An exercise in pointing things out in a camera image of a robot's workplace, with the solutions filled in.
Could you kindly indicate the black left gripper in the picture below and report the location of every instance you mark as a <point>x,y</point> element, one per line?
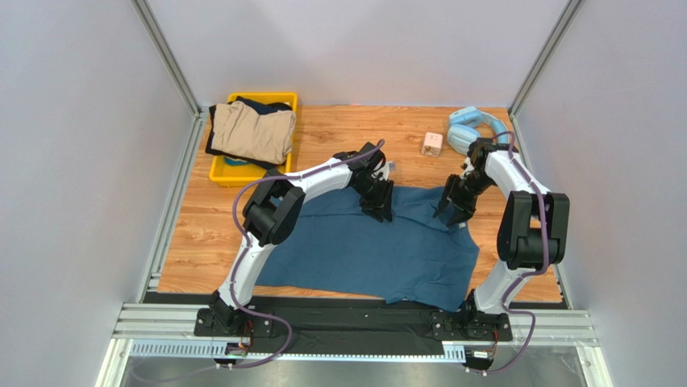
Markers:
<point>383,202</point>

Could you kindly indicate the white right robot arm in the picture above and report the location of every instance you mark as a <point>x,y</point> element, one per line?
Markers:
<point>531,237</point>

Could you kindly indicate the aluminium right corner post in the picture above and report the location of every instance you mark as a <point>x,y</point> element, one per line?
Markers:
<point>552,42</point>

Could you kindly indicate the blue t-shirt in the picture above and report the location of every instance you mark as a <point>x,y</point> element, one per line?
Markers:
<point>416,257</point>

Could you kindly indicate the pink power adapter cube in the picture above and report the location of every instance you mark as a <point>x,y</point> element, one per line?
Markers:
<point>432,144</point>

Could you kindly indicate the aluminium corner post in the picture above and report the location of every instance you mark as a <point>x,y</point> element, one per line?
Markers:
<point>154,30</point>
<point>552,42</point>

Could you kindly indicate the aluminium front frame rail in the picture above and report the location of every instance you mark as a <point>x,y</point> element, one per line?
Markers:
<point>165,330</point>

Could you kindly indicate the aluminium left corner post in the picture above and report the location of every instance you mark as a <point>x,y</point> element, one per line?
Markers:
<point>154,30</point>

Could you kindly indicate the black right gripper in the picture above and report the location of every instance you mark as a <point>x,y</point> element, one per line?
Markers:
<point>456,195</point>

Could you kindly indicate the light blue headphones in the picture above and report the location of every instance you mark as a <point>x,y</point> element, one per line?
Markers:
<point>463,124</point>

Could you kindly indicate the yellow plastic bin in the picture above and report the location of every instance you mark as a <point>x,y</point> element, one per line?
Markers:
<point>229,175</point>

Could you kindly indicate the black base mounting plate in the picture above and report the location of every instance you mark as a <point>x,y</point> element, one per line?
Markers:
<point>330,326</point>

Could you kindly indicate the beige folded t-shirt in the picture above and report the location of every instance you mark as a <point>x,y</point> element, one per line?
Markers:
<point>252,131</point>

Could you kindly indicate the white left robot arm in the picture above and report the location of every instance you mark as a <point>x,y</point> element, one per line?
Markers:
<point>271,214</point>

